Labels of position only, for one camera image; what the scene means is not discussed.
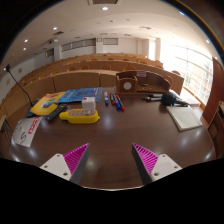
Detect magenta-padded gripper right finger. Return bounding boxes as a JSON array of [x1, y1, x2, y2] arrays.
[[131, 142, 184, 186]]

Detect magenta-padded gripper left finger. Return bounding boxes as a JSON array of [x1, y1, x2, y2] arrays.
[[39, 142, 92, 185]]

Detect white charger block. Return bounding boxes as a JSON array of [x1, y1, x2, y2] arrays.
[[81, 96, 97, 113]]

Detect black remote control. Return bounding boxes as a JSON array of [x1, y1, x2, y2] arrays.
[[45, 104, 69, 122]]

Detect white paper with red print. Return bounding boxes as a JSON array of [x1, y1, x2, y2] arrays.
[[11, 116, 44, 148]]

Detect white notebook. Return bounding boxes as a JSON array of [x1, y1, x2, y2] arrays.
[[166, 105, 204, 132]]

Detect black capped white marker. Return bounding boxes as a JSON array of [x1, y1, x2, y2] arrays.
[[142, 96, 163, 103], [145, 93, 164, 99]]

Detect yellow booklet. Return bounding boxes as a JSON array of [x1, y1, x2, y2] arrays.
[[29, 91, 67, 117]]

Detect red marker pen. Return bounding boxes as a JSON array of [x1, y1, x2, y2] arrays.
[[115, 93, 126, 112], [109, 92, 117, 106]]

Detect blue booklet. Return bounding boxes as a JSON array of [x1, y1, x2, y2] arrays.
[[57, 87, 104, 104]]

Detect black handheld microphone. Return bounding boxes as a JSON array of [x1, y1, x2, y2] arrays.
[[161, 92, 190, 108]]

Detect wooden desk organizer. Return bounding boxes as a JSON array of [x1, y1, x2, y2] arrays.
[[115, 70, 172, 95]]

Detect wooden shelf unit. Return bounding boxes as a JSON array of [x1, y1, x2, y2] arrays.
[[207, 100, 224, 158]]

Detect black gooseneck microphone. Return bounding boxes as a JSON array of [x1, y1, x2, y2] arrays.
[[5, 63, 42, 118]]

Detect wooden auditorium seat rows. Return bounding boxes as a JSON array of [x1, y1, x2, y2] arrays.
[[0, 52, 185, 101]]

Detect large glass window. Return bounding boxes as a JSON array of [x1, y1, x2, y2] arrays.
[[159, 43, 214, 105]]

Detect recessed ceiling lights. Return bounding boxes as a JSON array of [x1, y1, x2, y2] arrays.
[[19, 4, 214, 52]]

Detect large square ceiling vent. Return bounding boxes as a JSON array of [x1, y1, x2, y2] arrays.
[[87, 0, 123, 6]]

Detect black metal frame chair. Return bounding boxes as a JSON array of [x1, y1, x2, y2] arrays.
[[0, 114, 15, 145]]

